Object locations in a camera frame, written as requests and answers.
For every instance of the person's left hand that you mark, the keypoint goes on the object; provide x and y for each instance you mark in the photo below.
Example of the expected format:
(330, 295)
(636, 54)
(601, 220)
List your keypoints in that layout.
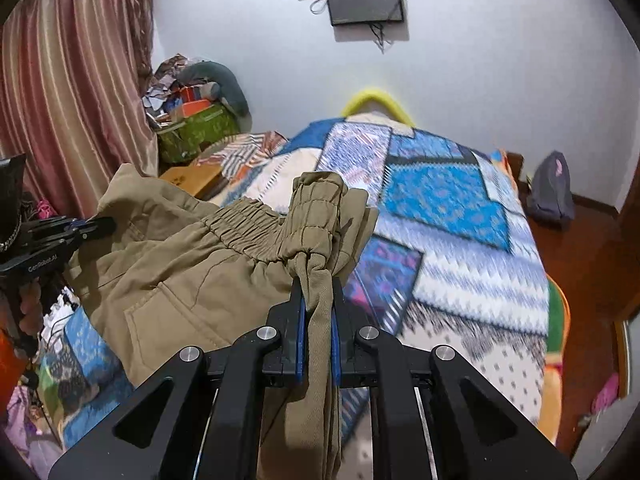
(31, 310)

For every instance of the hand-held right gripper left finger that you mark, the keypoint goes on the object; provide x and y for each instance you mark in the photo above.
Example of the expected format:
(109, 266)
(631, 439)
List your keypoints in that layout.
(299, 340)

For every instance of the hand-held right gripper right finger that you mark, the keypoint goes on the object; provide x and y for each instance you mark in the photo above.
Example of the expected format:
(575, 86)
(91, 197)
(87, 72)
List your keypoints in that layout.
(336, 347)

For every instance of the green storage box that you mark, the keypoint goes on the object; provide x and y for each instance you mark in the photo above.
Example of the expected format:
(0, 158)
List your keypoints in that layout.
(195, 132)

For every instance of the wooden lap desk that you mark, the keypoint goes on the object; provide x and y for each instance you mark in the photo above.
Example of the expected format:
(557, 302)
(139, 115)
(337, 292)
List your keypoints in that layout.
(195, 180)

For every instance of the orange fleece blanket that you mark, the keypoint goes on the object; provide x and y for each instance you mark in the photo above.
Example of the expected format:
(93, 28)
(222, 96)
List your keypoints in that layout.
(555, 360)

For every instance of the white printed cloth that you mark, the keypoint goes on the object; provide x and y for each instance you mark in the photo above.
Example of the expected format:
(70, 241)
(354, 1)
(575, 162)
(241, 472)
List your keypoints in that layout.
(60, 315)

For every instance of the small black wall screen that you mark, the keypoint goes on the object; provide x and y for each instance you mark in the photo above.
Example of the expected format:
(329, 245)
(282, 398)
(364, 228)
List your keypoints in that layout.
(364, 0)

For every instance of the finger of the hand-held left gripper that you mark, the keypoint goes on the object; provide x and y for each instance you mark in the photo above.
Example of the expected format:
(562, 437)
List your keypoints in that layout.
(60, 242)
(55, 222)

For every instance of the striped orange cloth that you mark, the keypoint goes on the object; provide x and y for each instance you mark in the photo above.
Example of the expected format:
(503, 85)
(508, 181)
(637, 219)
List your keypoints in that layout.
(240, 155)

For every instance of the pile of clutter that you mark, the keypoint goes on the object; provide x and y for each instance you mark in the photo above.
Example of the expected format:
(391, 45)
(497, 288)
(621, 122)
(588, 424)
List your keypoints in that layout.
(167, 90)

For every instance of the khaki pants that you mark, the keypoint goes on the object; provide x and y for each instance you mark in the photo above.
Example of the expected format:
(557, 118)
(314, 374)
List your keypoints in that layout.
(175, 270)

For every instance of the grey backpack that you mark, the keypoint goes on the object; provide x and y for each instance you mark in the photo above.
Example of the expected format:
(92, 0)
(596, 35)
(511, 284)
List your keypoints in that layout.
(552, 190)

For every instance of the grey long pillow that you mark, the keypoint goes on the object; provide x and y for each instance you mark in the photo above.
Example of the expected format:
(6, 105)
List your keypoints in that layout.
(225, 80)

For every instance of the wooden bed frame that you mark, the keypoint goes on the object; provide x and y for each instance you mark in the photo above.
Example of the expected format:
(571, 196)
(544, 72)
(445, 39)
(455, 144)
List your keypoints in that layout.
(515, 170)

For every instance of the striped red curtain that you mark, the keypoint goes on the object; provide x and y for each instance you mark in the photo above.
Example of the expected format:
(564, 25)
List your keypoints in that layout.
(70, 95)

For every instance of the blue patchwork blanket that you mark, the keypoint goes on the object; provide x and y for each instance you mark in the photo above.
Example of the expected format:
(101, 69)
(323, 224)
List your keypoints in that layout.
(450, 210)

